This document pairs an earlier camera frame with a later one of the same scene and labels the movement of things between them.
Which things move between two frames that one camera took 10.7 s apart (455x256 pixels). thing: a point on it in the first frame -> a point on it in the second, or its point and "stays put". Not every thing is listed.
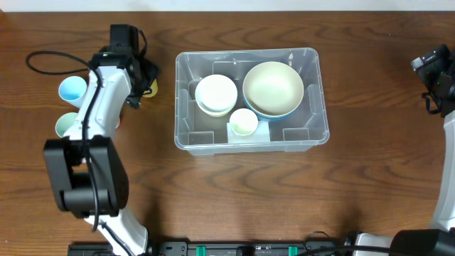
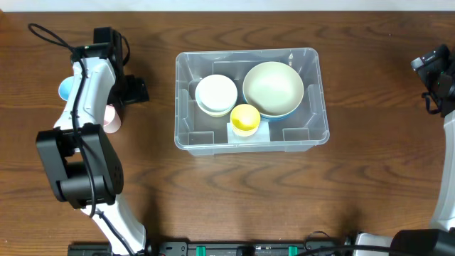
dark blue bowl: (265, 117) stays put
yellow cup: (154, 87) -> (245, 119)
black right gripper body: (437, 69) stays put
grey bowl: (216, 113) stays put
